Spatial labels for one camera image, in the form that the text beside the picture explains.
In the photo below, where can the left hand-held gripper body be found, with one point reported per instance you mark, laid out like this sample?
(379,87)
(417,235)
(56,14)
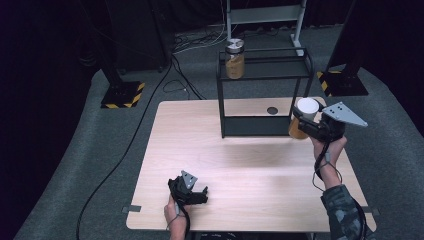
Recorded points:
(185,188)

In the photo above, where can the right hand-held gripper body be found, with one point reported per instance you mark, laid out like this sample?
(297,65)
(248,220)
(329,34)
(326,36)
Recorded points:
(328,130)

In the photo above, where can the glass jar with white lid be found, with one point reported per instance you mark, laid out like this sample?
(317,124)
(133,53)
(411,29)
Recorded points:
(308,106)

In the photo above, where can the black metal rack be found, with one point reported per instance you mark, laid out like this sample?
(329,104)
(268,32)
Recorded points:
(253,127)

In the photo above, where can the glass jar with metal lid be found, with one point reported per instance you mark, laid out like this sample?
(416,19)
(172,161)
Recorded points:
(235,66)

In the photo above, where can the person's right hand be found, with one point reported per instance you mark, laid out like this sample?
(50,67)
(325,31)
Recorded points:
(333,148)

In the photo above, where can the person's left hand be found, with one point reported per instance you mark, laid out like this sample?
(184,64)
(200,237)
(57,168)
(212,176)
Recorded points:
(175,216)

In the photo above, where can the black stand with striped base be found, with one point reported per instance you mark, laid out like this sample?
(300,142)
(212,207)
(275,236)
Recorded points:
(121,95)
(343,83)

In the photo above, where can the grey tape strip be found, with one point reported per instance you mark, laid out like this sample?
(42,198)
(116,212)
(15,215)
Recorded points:
(371,210)
(131,209)

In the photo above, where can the grey metal stand frame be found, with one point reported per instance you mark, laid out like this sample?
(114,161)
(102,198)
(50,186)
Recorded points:
(263,15)

